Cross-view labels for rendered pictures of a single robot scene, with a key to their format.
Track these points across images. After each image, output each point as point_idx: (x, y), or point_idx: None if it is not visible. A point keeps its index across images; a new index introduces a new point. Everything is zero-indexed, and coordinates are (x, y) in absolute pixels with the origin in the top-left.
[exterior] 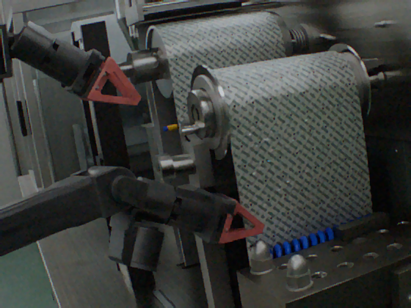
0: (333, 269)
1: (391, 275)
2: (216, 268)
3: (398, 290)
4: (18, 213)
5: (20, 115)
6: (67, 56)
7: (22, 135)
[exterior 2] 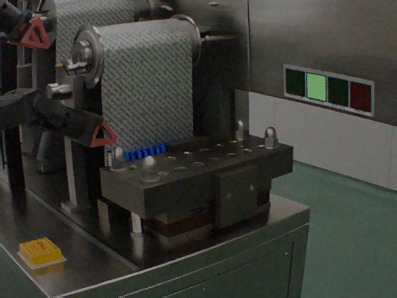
0: (172, 171)
1: (215, 178)
2: (78, 169)
3: (219, 189)
4: None
5: None
6: (11, 13)
7: None
